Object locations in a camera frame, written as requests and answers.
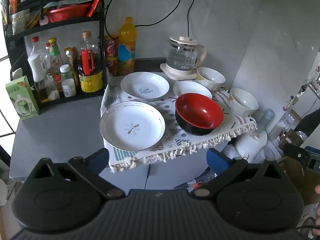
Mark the black metal shelf rack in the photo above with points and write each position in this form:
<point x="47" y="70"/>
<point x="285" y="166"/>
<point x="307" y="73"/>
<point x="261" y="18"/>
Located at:
<point x="17" y="33"/>

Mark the green-cap sauce bottle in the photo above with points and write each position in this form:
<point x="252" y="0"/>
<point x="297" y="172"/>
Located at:
<point x="55" y="60"/>

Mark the glass electric kettle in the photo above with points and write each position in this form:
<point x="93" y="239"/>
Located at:
<point x="181" y="55"/>

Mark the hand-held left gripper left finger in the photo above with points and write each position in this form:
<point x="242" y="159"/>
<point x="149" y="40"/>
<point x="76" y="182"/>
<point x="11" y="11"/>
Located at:
<point x="98" y="161"/>

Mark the gold-cap brown bottle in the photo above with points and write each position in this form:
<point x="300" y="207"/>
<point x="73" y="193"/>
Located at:
<point x="70" y="57"/>

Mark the red and black bowl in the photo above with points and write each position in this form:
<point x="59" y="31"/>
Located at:
<point x="197" y="112"/>

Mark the small clear spice jar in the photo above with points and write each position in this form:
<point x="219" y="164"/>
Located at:
<point x="51" y="88"/>

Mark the white-cap glass jar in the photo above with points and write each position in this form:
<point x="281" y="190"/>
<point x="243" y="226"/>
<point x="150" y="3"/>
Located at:
<point x="66" y="72"/>

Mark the black pen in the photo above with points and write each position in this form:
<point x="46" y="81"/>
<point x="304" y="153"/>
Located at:
<point x="148" y="177"/>

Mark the red snack can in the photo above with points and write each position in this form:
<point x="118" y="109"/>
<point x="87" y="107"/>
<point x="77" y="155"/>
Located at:
<point x="111" y="55"/>

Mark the pale blue plastic bottle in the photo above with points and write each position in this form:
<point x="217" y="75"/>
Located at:
<point x="266" y="118"/>

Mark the green cardboard box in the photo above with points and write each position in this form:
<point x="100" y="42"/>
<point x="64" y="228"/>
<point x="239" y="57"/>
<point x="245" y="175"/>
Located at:
<point x="21" y="100"/>

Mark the brown cardboard box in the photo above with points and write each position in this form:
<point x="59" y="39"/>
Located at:
<point x="291" y="140"/>

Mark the white kettle base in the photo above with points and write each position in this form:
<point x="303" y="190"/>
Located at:
<point x="172" y="73"/>

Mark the white plate with blue print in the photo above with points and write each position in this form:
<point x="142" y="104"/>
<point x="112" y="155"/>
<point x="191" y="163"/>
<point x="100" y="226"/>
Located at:
<point x="145" y="85"/>

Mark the white pill bottle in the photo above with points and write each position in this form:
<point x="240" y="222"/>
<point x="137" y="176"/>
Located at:
<point x="68" y="88"/>

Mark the white-top oil dispenser bottle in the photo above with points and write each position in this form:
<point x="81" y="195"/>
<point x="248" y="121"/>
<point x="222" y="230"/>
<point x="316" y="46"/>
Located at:
<point x="37" y="72"/>

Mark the patterned fringed tablecloth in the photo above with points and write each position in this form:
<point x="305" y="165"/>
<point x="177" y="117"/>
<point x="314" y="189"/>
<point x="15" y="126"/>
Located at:
<point x="172" y="140"/>

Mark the person's right hand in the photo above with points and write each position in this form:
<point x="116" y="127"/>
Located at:
<point x="318" y="215"/>

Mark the large soy sauce bottle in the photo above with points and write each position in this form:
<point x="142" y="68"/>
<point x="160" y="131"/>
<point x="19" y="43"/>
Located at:
<point x="90" y="77"/>

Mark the small plain white plate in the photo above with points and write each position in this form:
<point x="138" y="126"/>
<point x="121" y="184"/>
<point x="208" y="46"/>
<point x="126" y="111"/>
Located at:
<point x="190" y="88"/>

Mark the red-cap clear bottle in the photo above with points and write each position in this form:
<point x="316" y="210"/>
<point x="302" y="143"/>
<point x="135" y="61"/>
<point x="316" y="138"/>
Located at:
<point x="36" y="46"/>

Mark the white bowl with yellow rim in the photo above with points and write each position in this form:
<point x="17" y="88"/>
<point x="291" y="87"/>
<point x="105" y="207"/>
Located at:
<point x="243" y="102"/>
<point x="211" y="76"/>

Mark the white plate with flower print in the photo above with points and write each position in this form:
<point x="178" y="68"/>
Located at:
<point x="132" y="127"/>

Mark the orange juice bottle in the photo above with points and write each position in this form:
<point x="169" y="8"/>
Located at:
<point x="127" y="52"/>

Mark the red plastic basin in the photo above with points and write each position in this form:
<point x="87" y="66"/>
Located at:
<point x="67" y="12"/>

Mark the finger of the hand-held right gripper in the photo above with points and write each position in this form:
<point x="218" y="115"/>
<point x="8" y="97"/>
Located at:
<point x="295" y="153"/>

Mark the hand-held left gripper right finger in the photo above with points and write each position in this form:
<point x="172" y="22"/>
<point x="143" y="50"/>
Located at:
<point x="217" y="161"/>

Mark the white rice cooker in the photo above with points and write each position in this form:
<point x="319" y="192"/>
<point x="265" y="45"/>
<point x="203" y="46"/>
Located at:
<point x="250" y="143"/>

